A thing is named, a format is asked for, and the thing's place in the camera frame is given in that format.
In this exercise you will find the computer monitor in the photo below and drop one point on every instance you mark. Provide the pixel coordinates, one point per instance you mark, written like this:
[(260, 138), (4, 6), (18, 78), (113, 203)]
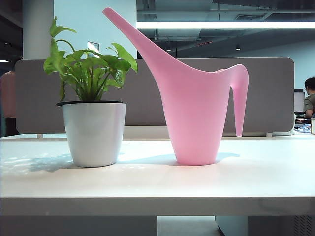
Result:
[(299, 100)]

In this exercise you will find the white plant pot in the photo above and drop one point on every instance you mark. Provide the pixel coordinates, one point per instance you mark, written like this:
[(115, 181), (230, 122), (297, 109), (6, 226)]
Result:
[(93, 137)]

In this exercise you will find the small wall sign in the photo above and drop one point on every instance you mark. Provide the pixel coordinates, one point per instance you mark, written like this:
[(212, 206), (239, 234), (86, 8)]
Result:
[(93, 46)]

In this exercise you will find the person in pink shirt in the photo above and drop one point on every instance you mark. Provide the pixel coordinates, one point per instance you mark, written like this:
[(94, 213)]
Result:
[(7, 93)]

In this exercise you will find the beige box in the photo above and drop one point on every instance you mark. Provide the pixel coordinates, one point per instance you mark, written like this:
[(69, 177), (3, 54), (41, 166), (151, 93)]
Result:
[(313, 126)]

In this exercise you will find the grey desk partition panel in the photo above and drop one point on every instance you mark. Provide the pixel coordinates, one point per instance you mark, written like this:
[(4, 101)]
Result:
[(142, 98)]

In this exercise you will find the black ceiling spot lamp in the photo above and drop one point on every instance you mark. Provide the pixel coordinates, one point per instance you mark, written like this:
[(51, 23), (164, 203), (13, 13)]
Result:
[(238, 47)]

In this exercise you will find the green leafy plant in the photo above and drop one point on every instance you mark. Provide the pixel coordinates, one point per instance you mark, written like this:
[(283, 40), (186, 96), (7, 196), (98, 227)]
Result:
[(86, 73)]

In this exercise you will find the white round column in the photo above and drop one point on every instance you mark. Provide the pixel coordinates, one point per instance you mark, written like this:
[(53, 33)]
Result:
[(37, 29)]

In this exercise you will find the seated person in olive shirt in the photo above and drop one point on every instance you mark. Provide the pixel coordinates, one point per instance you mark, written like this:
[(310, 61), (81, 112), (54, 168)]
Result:
[(310, 103)]

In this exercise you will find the pink plastic watering can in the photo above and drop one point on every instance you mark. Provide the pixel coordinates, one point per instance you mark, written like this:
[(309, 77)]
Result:
[(197, 110)]

